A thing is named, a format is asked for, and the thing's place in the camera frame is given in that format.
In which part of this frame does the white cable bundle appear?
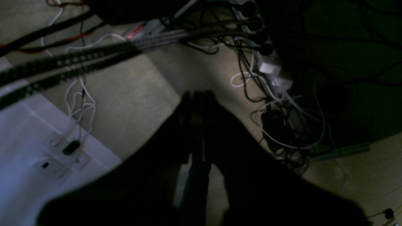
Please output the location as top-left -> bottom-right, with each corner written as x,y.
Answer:
41,6 -> 126,138

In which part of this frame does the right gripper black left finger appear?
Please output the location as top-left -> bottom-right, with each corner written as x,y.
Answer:
38,91 -> 192,226

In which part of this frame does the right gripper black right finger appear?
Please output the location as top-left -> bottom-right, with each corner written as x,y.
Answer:
201,91 -> 371,226

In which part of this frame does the white power strip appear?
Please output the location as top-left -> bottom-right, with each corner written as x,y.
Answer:
230,1 -> 305,113

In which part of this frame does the black power adapter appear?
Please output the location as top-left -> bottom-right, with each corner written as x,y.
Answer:
260,109 -> 291,144

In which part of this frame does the black perforated metal rail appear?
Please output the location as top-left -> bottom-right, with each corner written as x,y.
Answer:
0,30 -> 202,109

